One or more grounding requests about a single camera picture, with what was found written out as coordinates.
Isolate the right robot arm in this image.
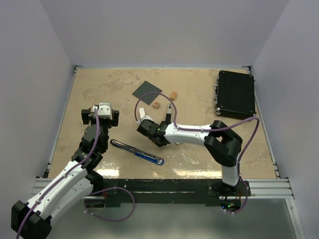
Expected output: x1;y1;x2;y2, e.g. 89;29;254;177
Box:
137;119;243;196

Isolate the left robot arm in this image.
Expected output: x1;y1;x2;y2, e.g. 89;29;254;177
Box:
11;103;120;239

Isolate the white stapler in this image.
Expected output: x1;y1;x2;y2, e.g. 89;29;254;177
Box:
139;108;146;119

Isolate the wooden letter cube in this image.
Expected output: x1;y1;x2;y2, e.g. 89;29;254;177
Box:
153;102;160;109

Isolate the plain wooden block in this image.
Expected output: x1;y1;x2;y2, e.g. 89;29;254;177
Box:
170;91;177;101

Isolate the grey studded baseplate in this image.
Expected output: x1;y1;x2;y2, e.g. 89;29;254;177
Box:
132;81;162;105

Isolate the black case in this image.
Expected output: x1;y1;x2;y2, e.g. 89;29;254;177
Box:
214;70;256;120

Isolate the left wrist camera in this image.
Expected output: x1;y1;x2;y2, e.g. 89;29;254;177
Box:
91;102;112;119

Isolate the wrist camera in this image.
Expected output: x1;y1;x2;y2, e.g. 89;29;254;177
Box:
91;102;112;119
137;115;154;124

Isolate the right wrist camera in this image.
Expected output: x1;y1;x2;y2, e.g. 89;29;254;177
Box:
137;115;154;124

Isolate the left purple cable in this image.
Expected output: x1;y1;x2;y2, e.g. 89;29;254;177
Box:
15;107;137;239

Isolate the purple cable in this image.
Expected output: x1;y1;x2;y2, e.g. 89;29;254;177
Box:
134;92;260;215
15;107;137;239

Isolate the black base frame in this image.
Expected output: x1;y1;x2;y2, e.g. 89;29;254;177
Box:
84;179;251;211

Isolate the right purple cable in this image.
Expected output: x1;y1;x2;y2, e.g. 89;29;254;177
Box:
134;92;260;215

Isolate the aluminium rail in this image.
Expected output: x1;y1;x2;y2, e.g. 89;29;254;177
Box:
31;178;295;199

